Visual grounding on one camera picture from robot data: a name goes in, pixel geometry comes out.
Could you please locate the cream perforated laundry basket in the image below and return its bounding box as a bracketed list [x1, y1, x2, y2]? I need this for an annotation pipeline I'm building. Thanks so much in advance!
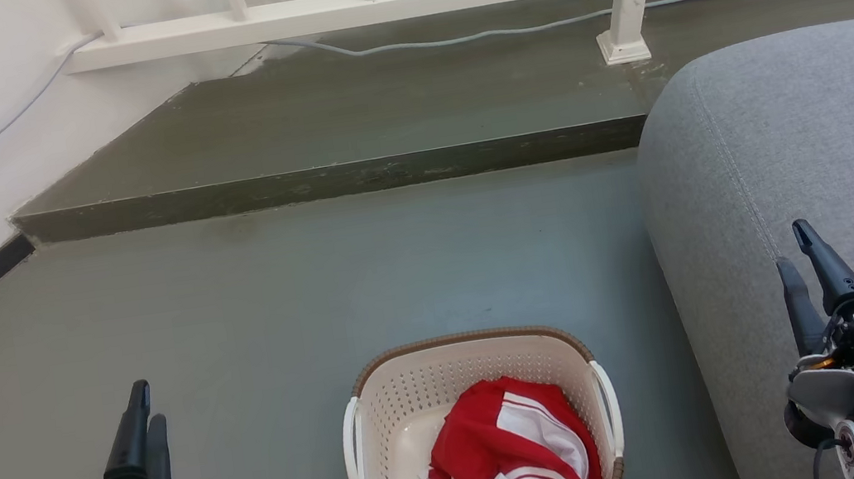
[329, 313, 631, 479]

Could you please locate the thin grey cable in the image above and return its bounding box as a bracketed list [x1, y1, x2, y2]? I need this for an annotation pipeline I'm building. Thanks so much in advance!
[0, 0, 823, 219]

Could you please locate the grey fabric sofa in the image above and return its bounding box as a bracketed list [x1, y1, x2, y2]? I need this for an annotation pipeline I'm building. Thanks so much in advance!
[621, 18, 854, 479]

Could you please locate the red and white garment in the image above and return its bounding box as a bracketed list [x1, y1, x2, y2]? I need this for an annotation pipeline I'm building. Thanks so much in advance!
[416, 365, 603, 479]

